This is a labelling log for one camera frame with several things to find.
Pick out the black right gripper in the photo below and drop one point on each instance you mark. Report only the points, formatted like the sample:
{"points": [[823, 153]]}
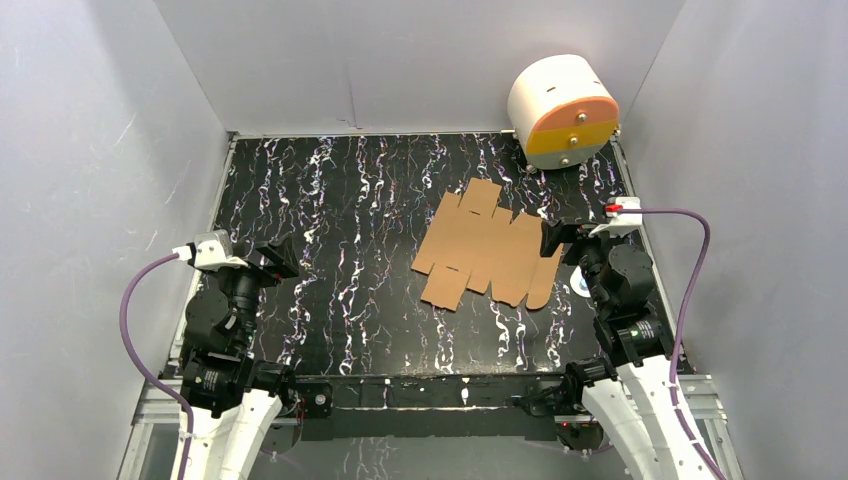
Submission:
{"points": [[551, 236]]}

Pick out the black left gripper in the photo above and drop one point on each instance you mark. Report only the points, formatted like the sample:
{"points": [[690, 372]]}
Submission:
{"points": [[266, 266]]}

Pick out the brown cardboard box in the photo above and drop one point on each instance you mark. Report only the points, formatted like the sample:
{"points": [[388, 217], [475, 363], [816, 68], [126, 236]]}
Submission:
{"points": [[473, 244]]}

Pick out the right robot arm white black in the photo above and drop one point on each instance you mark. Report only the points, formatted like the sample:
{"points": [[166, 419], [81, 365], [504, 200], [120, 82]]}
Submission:
{"points": [[633, 391]]}

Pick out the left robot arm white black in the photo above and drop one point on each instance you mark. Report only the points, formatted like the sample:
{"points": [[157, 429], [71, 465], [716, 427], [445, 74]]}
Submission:
{"points": [[229, 398]]}

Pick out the small blue white packet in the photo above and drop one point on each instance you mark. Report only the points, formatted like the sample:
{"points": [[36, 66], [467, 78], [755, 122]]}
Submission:
{"points": [[578, 283]]}

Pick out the white cylinder orange yellow face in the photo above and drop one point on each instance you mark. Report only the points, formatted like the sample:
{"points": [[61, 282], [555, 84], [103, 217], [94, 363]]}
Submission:
{"points": [[561, 112]]}

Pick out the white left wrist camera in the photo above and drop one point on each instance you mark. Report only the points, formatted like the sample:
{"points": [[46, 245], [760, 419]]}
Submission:
{"points": [[210, 252]]}

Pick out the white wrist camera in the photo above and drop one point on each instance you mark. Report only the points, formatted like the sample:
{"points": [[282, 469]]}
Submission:
{"points": [[623, 217], [210, 252]]}

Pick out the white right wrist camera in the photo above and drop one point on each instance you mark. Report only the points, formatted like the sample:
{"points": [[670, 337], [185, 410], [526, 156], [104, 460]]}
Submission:
{"points": [[623, 217]]}

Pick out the aluminium front rail frame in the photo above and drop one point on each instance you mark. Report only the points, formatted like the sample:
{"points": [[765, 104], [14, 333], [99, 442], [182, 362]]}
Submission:
{"points": [[447, 405]]}

